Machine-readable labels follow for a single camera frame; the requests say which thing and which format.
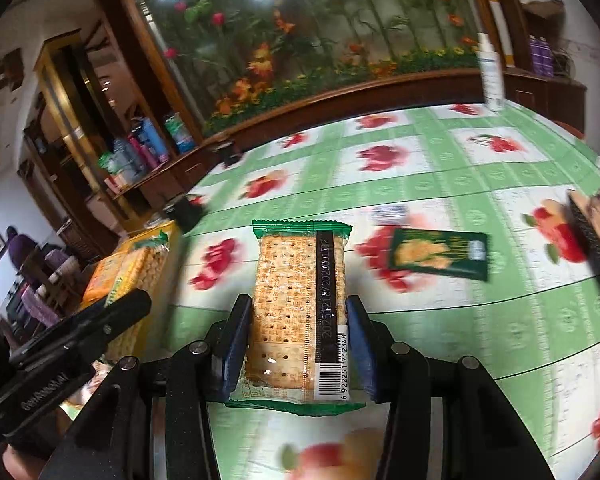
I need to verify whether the green edged clear cracker pack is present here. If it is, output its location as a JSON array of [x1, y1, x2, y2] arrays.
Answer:
[[227, 220, 366, 416]]

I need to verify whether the yellow Weidan cracker pack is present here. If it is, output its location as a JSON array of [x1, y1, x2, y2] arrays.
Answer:
[[105, 238, 170, 363]]

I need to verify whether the orange biscuit pack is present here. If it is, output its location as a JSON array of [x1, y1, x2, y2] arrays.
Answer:
[[81, 252, 124, 309]]

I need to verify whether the dark green cracker packet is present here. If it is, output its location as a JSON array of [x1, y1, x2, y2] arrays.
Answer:
[[388, 229, 489, 282]]

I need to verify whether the person left hand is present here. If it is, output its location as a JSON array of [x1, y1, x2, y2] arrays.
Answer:
[[3, 444, 46, 480]]

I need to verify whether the yellow snack tray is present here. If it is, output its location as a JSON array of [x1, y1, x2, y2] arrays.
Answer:
[[61, 220, 183, 418]]

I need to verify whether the black round ashtray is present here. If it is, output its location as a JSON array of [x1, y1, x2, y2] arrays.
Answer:
[[163, 194, 206, 234]]

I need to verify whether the seated person in purple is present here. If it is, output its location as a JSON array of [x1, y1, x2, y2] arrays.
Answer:
[[6, 226, 38, 270]]

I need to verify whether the green fruit pattern tablecloth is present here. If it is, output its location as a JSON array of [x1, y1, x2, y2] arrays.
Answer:
[[163, 103, 600, 479]]

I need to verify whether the small black stand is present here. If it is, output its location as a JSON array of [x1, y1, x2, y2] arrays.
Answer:
[[214, 140, 242, 168]]

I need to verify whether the grey thermos jug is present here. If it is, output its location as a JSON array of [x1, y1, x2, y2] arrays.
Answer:
[[114, 136, 147, 184]]

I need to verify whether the green capped water bottle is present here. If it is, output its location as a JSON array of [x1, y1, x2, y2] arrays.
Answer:
[[164, 113, 196, 154]]

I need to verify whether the blue thermos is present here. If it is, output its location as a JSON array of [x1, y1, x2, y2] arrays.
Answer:
[[140, 117, 170, 164]]

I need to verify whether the white spray bottle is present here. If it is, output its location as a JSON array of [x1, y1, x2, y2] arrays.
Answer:
[[477, 32, 505, 112]]

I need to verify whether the glass flower display cabinet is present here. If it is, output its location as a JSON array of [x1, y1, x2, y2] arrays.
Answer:
[[95, 0, 586, 145]]

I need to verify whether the purple bottles pair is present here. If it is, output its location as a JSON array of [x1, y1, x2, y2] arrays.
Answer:
[[529, 36, 554, 78]]

